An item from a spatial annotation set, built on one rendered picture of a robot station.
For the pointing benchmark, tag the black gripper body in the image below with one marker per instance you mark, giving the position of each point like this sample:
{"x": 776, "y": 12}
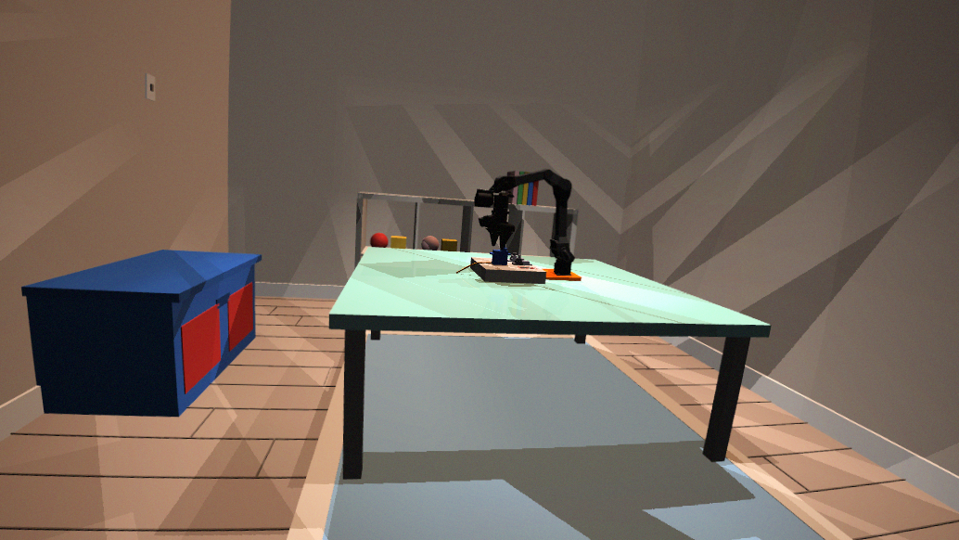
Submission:
{"x": 502, "y": 224}

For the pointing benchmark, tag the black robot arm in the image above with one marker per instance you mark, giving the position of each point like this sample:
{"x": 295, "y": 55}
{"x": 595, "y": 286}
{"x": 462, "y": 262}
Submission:
{"x": 562, "y": 187}

